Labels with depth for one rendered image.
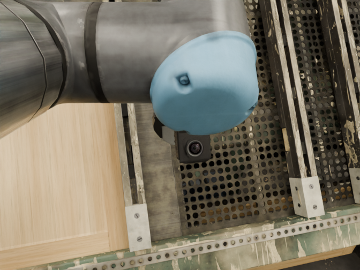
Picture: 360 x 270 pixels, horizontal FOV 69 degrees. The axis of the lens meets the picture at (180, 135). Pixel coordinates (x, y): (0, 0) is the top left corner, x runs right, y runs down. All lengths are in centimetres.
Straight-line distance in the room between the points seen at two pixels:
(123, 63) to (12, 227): 78
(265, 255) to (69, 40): 85
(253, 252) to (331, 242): 27
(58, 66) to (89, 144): 68
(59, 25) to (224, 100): 12
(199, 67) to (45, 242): 80
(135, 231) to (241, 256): 34
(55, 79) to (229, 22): 11
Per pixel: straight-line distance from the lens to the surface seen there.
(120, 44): 18
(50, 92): 17
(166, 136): 46
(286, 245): 96
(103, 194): 84
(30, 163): 89
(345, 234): 108
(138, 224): 80
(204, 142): 36
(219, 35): 17
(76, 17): 20
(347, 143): 112
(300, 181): 94
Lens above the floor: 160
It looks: 33 degrees down
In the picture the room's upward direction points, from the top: straight up
